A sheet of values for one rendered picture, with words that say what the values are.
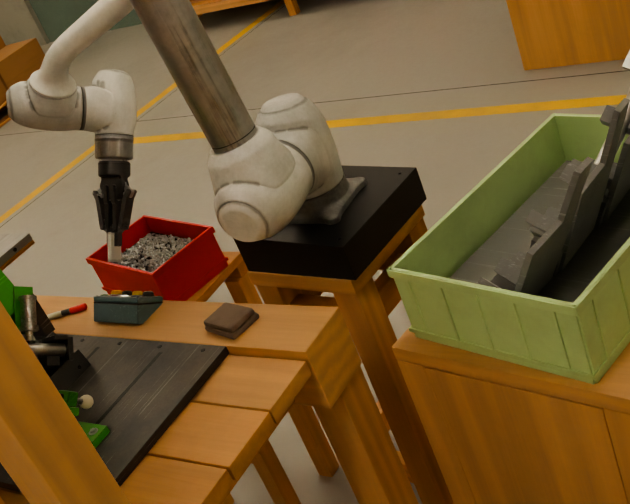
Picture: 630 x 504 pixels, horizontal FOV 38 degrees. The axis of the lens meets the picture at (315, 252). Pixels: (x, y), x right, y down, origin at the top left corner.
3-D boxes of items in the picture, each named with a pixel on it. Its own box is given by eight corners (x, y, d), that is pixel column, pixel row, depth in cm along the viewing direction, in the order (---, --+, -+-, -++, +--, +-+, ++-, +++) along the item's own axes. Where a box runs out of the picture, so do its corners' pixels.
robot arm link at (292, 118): (354, 161, 214) (325, 76, 203) (328, 204, 200) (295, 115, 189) (294, 168, 221) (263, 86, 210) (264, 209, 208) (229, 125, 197)
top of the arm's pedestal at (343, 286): (323, 212, 241) (318, 199, 239) (425, 214, 220) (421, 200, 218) (252, 285, 221) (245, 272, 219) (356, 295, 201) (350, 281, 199)
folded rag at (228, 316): (205, 331, 193) (199, 320, 191) (231, 309, 197) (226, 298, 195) (234, 341, 186) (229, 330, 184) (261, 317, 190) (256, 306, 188)
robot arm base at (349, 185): (290, 185, 228) (283, 165, 225) (368, 181, 216) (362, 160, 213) (256, 226, 215) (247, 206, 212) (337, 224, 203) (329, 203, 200)
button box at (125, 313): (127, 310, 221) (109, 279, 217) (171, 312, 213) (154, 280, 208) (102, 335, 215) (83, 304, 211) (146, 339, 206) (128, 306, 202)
